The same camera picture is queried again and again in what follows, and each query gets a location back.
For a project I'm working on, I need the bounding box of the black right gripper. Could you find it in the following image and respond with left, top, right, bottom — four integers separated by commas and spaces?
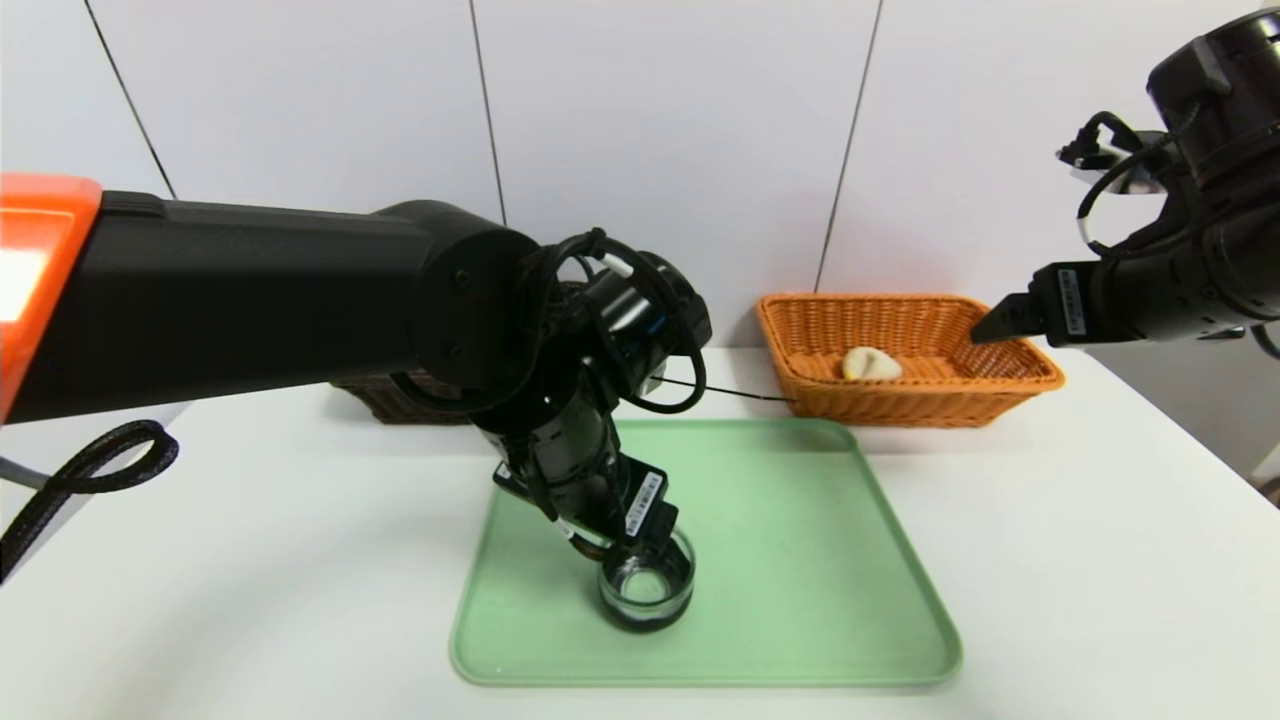
970, 232, 1213, 348

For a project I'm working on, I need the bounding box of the yellow-topped egg tart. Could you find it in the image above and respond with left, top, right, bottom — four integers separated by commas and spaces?
840, 346, 904, 382

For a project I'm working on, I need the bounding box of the glass cup with black base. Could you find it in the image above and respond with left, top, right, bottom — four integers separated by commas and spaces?
598, 530, 698, 633

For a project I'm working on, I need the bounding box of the orange wicker basket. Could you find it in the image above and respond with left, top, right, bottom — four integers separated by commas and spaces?
756, 292, 1067, 429

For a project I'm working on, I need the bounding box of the dark brown wicker basket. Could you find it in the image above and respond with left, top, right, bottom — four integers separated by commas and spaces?
330, 372, 481, 426

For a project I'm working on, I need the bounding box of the thin black zip tie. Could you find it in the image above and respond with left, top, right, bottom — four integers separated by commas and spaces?
655, 375, 801, 404

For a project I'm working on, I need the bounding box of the light green plastic tray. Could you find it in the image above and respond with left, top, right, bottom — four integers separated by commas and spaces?
449, 417, 964, 691

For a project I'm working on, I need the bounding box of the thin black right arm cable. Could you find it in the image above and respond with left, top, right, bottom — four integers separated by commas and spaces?
1075, 108, 1201, 257

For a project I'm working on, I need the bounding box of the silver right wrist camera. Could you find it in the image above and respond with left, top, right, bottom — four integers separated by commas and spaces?
1057, 110, 1171, 197

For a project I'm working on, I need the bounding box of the black left camera cable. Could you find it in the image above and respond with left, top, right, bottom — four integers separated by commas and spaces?
520, 228, 713, 416

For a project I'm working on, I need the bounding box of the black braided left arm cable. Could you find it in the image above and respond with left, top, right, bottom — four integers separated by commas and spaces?
0, 420, 181, 586

